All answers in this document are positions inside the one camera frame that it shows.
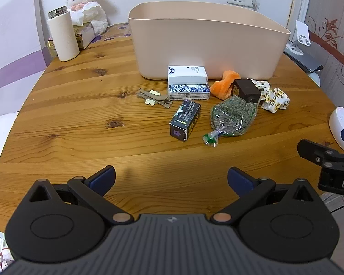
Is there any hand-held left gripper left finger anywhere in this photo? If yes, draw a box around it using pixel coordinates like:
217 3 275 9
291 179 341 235
29 165 134 225

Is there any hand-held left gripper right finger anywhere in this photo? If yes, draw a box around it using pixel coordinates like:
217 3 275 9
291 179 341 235
211 166 319 225

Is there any white yellow printed scrunchie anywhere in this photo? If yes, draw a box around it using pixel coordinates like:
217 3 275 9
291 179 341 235
251 79 291 112

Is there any clear bag of green tea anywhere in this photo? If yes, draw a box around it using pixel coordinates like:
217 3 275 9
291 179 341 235
202 96 258 146

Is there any dark box with purple star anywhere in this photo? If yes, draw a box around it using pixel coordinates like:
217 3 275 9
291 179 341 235
169 100 201 142

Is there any dark brown box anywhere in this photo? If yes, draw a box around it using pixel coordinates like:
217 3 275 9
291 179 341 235
231 79 261 104

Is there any brown hair clip cream flower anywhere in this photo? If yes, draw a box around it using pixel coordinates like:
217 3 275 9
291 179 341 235
136 88 173 104
144 99 172 109

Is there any orange plush toy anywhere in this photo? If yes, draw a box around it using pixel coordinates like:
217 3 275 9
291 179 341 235
210 70 242 101

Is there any blue patterned box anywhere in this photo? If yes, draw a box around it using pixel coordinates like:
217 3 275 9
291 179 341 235
168 82 211 101

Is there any white card box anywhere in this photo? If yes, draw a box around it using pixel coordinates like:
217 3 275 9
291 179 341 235
168 65 208 84

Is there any beige plastic storage bin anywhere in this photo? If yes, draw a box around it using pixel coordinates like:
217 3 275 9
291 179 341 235
128 1 291 81

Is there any white power adapter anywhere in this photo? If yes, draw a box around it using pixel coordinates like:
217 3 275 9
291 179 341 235
329 107 344 153

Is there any light blue blanket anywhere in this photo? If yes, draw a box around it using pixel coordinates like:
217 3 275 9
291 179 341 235
307 71 322 87

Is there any grey laptop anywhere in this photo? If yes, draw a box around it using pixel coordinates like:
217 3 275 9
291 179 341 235
284 50 323 71

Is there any white bedding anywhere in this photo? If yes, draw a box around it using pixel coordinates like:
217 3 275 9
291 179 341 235
0 112 20 235

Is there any white phone stand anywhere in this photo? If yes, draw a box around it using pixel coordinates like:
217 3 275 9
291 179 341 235
287 20 312 55

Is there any gold foil packet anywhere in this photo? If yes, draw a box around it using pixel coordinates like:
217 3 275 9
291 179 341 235
47 36 59 58

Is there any gold patterned tissue box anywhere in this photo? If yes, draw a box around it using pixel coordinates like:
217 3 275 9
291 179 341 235
75 21 96 49

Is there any purple flower table mat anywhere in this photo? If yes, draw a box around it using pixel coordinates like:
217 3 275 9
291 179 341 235
93 23 132 44

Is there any white thermos bottle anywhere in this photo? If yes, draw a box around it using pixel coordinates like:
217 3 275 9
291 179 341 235
47 6 80 62

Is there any white tissue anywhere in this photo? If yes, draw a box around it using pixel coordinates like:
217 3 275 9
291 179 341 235
69 1 99 25

